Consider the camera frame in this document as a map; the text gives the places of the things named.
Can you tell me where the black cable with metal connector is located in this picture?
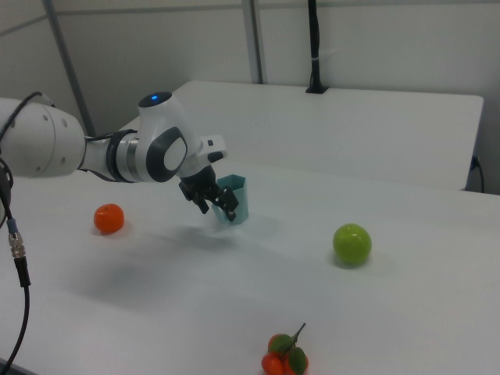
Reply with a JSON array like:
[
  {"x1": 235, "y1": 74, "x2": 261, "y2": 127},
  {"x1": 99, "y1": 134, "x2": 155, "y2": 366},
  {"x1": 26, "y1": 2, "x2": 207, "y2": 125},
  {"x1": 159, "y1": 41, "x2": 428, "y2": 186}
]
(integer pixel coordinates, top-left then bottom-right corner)
[{"x1": 0, "y1": 155, "x2": 32, "y2": 375}]

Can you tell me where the white adjacent desk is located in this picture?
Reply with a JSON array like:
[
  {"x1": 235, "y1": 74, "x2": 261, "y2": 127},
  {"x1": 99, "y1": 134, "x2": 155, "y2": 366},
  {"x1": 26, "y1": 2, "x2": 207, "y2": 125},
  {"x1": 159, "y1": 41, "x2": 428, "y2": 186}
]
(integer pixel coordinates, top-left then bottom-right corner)
[{"x1": 116, "y1": 80, "x2": 485, "y2": 191}]

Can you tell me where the orange tangerine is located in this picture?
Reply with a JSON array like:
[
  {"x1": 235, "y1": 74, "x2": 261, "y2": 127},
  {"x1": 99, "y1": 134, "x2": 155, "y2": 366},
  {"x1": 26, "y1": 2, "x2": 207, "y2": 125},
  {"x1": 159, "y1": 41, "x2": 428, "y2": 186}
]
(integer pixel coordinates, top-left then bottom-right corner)
[{"x1": 93, "y1": 202, "x2": 126, "y2": 235}]

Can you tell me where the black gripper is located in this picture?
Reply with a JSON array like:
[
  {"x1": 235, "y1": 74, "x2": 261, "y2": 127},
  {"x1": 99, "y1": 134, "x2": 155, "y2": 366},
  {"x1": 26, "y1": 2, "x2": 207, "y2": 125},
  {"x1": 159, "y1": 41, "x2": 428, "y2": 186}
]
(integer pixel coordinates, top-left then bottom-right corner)
[{"x1": 178, "y1": 163, "x2": 241, "y2": 220}]

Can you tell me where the teal hexagonal mug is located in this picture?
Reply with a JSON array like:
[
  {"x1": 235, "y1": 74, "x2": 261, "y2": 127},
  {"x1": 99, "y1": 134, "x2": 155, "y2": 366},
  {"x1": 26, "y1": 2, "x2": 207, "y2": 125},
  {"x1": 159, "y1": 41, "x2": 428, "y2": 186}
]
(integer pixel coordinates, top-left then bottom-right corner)
[{"x1": 210, "y1": 174, "x2": 250, "y2": 227}]

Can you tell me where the green apple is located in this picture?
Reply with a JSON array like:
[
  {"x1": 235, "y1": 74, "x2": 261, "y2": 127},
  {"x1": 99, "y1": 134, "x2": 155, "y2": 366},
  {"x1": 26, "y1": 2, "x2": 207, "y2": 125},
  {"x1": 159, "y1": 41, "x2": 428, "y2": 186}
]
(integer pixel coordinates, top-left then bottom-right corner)
[{"x1": 332, "y1": 223, "x2": 373, "y2": 269}]

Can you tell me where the black camera pole with clamp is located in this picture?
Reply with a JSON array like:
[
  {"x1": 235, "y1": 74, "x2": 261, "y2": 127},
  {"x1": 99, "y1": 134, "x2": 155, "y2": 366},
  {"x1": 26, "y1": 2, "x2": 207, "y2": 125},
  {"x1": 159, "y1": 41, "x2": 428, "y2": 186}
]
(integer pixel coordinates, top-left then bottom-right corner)
[{"x1": 305, "y1": 0, "x2": 330, "y2": 95}]

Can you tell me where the grey partition post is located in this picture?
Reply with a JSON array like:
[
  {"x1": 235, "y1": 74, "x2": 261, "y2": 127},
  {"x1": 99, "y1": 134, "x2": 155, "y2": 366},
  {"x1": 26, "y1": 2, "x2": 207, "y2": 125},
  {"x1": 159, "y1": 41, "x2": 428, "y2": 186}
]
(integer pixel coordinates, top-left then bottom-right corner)
[
  {"x1": 241, "y1": 0, "x2": 269, "y2": 85},
  {"x1": 43, "y1": 0, "x2": 97, "y2": 136}
]

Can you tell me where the grey wall cable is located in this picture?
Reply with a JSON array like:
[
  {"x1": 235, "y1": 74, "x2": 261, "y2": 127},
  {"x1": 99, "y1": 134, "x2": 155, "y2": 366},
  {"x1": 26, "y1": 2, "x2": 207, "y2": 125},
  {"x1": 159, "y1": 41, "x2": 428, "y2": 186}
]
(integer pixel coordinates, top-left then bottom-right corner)
[{"x1": 470, "y1": 155, "x2": 486, "y2": 193}]

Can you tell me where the small oranges cluster with leaves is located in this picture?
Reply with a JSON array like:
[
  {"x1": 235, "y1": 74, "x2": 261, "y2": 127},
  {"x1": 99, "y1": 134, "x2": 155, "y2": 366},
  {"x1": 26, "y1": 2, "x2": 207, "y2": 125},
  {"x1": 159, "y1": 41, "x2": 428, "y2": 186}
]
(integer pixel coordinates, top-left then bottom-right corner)
[{"x1": 261, "y1": 322, "x2": 310, "y2": 375}]

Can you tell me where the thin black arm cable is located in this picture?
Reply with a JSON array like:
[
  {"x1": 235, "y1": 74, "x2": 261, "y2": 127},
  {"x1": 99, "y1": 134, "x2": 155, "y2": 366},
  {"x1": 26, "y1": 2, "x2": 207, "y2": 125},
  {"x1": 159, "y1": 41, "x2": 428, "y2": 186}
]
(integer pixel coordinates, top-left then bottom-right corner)
[{"x1": 0, "y1": 91, "x2": 56, "y2": 136}]

